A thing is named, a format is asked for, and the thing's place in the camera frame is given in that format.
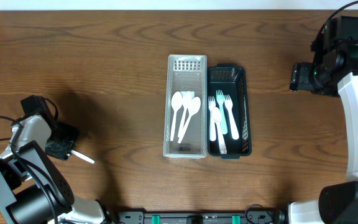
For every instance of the black plastic basket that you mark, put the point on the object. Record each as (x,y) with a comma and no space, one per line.
(231,80)

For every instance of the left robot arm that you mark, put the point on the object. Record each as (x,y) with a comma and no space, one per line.
(32,189)

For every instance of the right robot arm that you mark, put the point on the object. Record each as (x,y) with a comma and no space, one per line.
(337,203)

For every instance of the white plastic spoon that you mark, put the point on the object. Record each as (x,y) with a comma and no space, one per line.
(193,107)
(187,96)
(216,114)
(176,104)
(82,156)

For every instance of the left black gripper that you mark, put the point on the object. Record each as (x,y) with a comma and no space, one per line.
(62,144)

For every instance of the clear plastic basket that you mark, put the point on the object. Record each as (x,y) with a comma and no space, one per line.
(186,73)

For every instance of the white plastic fork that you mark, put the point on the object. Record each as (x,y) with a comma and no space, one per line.
(229,104)
(220,100)
(212,129)

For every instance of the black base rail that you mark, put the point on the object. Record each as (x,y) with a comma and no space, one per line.
(254,214)

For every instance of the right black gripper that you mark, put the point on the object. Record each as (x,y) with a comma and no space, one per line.
(299,77)

